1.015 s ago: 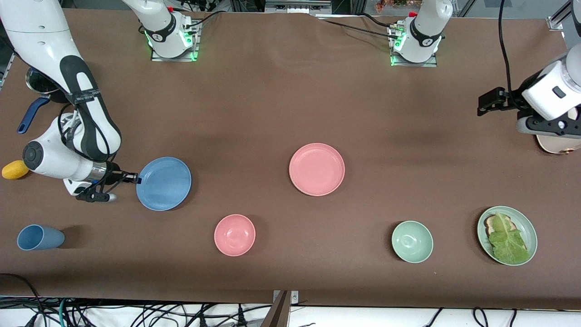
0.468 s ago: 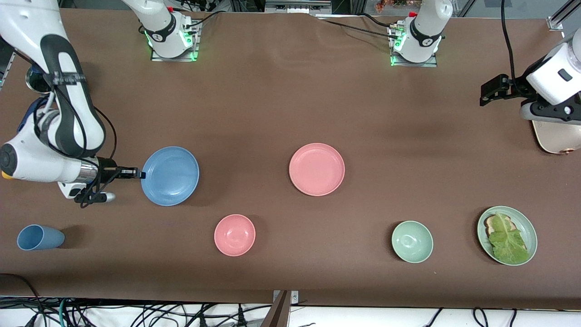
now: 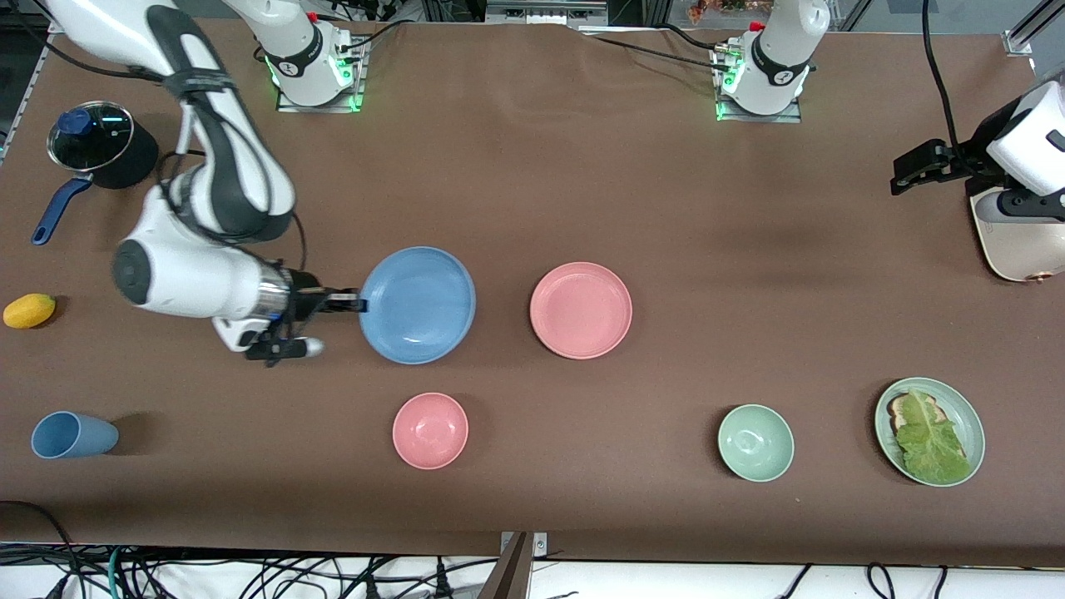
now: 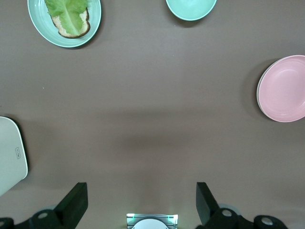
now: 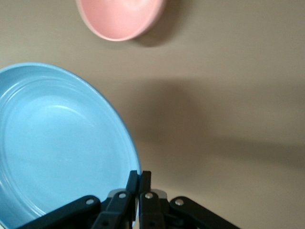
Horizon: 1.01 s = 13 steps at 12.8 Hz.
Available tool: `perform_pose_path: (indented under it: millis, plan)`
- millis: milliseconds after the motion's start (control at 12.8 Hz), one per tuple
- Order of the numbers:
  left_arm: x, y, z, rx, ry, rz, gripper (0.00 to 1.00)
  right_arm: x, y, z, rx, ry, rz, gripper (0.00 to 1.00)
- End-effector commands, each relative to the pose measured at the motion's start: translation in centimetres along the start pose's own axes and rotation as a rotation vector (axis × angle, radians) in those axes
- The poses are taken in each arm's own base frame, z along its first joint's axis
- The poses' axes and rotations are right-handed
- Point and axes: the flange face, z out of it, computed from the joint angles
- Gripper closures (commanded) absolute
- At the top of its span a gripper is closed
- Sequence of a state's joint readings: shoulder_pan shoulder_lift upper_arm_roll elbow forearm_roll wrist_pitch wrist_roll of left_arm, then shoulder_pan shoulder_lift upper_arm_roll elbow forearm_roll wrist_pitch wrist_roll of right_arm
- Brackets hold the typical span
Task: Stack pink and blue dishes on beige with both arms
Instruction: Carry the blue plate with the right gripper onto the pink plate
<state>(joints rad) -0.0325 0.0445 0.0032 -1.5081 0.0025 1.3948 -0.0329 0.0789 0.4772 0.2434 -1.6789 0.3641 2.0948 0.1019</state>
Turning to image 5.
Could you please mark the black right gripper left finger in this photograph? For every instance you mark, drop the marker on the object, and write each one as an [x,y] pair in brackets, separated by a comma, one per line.
[114,210]

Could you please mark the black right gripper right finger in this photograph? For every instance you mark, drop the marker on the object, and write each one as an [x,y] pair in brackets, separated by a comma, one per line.
[152,210]

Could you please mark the blue shallow bowl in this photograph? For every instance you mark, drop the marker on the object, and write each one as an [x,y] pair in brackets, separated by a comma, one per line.
[59,143]

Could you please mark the small deep pink bowl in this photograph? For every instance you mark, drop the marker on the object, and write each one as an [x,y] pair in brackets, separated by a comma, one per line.
[119,16]

